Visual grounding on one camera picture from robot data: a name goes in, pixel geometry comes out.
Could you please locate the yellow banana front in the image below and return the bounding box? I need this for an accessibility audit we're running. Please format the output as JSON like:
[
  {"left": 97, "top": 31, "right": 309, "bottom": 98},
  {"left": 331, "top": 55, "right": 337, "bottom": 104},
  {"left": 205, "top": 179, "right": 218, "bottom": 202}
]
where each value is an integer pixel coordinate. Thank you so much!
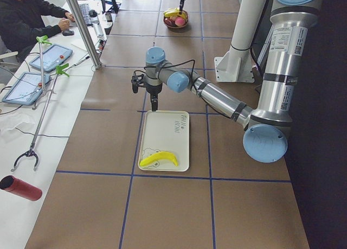
[{"left": 163, "top": 8, "right": 188, "bottom": 19}]

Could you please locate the brown wicker basket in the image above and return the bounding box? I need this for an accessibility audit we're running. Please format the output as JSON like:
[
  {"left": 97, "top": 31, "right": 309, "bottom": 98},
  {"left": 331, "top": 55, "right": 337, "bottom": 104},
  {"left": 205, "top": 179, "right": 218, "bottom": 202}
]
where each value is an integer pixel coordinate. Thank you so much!
[{"left": 163, "top": 11, "right": 189, "bottom": 29}]

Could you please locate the pink apple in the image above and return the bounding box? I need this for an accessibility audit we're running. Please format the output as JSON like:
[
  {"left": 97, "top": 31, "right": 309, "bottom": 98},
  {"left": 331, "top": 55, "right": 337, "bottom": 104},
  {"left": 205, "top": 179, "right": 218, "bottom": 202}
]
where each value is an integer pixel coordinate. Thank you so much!
[{"left": 175, "top": 16, "right": 186, "bottom": 27}]

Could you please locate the dark red mango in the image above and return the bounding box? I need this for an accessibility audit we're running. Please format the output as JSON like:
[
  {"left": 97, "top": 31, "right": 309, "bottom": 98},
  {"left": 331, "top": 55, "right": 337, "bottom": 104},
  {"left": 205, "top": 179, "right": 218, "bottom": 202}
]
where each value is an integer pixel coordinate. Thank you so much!
[{"left": 164, "top": 18, "right": 176, "bottom": 27}]

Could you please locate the white bear print tray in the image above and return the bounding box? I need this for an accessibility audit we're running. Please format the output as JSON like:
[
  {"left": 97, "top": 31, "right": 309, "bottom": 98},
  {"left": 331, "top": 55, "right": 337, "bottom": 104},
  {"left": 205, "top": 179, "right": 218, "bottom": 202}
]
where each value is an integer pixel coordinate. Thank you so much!
[{"left": 138, "top": 111, "right": 190, "bottom": 172}]

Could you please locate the small metal cup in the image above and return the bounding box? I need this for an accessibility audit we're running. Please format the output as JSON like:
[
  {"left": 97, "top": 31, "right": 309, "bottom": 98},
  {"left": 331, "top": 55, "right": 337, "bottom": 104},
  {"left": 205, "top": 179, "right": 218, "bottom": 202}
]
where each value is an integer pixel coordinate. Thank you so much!
[{"left": 105, "top": 12, "right": 113, "bottom": 22}]

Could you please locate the clear water bottle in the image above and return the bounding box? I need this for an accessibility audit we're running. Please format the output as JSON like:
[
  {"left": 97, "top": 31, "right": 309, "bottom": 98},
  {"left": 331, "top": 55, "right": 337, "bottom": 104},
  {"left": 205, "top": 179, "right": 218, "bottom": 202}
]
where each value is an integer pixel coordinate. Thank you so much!
[{"left": 88, "top": 10, "right": 104, "bottom": 38}]

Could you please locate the teach pendant far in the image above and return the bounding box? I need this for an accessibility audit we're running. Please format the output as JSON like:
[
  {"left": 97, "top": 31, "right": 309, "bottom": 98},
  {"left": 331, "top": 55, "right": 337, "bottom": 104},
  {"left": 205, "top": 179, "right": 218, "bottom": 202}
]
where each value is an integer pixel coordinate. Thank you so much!
[{"left": 43, "top": 44, "right": 73, "bottom": 72}]

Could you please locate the teach pendant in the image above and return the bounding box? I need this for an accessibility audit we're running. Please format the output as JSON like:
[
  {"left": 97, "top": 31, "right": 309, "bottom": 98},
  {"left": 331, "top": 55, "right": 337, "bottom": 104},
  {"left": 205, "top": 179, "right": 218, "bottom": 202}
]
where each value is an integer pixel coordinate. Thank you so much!
[
  {"left": 43, "top": 44, "right": 73, "bottom": 72},
  {"left": 2, "top": 72, "right": 43, "bottom": 105}
]

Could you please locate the teach pendant near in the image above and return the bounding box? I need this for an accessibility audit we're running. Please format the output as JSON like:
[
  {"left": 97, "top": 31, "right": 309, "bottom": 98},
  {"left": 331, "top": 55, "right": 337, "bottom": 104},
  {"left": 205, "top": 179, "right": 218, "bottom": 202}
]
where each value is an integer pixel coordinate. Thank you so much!
[{"left": 2, "top": 72, "right": 43, "bottom": 105}]

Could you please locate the seated person in black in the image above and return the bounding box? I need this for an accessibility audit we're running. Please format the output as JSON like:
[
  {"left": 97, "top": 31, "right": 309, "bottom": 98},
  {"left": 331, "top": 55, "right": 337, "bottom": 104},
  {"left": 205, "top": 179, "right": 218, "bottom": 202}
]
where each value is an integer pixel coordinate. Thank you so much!
[{"left": 1, "top": 0, "right": 75, "bottom": 62}]

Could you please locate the red cylinder bottle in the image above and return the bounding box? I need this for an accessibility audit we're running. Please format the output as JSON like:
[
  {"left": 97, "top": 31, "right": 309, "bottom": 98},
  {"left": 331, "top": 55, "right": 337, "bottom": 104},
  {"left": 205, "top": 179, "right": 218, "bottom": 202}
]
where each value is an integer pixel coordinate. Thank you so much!
[{"left": 1, "top": 175, "right": 42, "bottom": 201}]

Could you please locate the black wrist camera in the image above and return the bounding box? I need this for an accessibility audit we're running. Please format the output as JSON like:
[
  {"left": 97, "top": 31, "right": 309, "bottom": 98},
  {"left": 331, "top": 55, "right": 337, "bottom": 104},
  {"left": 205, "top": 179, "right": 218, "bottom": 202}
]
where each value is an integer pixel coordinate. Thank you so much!
[{"left": 131, "top": 71, "right": 145, "bottom": 94}]

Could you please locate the green handled reacher grabber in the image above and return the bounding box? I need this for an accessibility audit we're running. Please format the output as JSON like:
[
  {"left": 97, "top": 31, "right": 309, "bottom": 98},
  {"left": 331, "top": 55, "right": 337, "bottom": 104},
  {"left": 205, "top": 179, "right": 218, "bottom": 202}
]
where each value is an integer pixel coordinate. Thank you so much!
[{"left": 11, "top": 63, "right": 69, "bottom": 172}]

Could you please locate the aluminium frame post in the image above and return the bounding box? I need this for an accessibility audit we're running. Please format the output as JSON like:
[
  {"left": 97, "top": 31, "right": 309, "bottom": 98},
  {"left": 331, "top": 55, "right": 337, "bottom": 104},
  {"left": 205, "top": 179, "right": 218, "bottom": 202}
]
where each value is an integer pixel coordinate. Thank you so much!
[{"left": 66, "top": 0, "right": 101, "bottom": 69}]

